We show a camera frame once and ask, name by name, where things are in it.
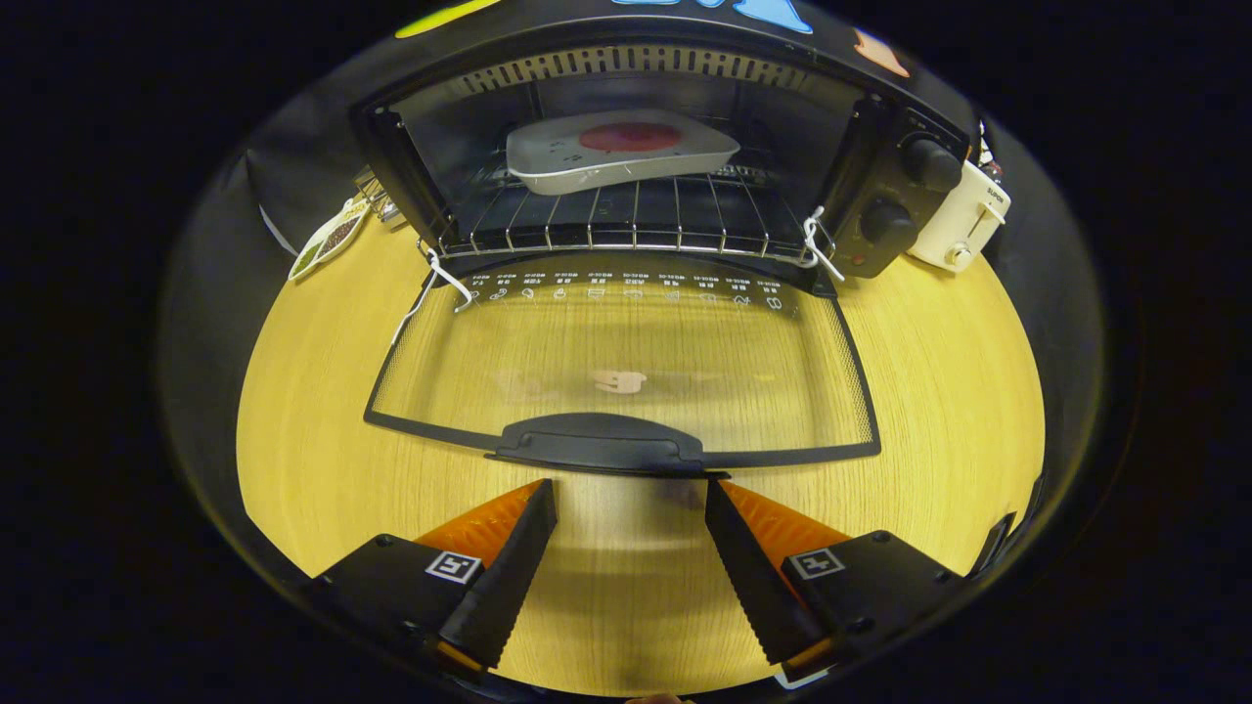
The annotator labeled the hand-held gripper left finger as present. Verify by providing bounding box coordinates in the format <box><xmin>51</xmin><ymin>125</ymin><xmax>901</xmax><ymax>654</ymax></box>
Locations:
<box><xmin>311</xmin><ymin>477</ymin><xmax>559</xmax><ymax>676</ymax></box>

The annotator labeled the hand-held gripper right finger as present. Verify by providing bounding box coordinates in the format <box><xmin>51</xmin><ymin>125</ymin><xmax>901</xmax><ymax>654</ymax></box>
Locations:
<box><xmin>704</xmin><ymin>477</ymin><xmax>964</xmax><ymax>676</ymax></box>

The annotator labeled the black toaster oven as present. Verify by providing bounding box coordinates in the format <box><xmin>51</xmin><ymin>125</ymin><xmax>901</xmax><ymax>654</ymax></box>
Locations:
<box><xmin>350</xmin><ymin>20</ymin><xmax>979</xmax><ymax>478</ymax></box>

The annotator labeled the white square plate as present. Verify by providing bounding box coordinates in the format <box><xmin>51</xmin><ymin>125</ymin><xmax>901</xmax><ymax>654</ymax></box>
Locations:
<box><xmin>506</xmin><ymin>108</ymin><xmax>742</xmax><ymax>197</ymax></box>

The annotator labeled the pink ham slice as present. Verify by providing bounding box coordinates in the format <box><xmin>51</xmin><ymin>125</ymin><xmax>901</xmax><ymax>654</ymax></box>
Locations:
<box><xmin>579</xmin><ymin>121</ymin><xmax>684</xmax><ymax>154</ymax></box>

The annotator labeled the white pop-up toaster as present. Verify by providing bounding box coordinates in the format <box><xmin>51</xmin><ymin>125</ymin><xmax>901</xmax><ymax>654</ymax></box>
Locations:
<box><xmin>905</xmin><ymin>159</ymin><xmax>1012</xmax><ymax>273</ymax></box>

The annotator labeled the black table edge box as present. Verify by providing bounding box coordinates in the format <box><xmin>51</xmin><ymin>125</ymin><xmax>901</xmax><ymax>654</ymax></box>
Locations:
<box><xmin>968</xmin><ymin>510</ymin><xmax>1018</xmax><ymax>578</ymax></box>

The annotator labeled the white divided dish of beans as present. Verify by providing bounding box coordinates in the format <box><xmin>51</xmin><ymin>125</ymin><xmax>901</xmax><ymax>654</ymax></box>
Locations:
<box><xmin>289</xmin><ymin>196</ymin><xmax>373</xmax><ymax>283</ymax></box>

